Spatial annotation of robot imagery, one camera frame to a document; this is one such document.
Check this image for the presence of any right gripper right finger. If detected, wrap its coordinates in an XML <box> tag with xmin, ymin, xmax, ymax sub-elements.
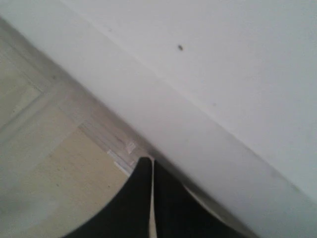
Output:
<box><xmin>154</xmin><ymin>161</ymin><xmax>244</xmax><ymax>238</ymax></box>

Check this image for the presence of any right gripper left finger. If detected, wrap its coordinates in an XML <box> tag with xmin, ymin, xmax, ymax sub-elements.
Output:
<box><xmin>65</xmin><ymin>157</ymin><xmax>152</xmax><ymax>238</ymax></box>

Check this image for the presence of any clear drawer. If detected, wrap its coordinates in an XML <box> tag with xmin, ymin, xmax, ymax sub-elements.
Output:
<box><xmin>0</xmin><ymin>20</ymin><xmax>148</xmax><ymax>173</ymax></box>

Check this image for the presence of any white plastic drawer cabinet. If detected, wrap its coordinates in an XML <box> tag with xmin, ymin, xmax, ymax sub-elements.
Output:
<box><xmin>0</xmin><ymin>0</ymin><xmax>317</xmax><ymax>238</ymax></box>

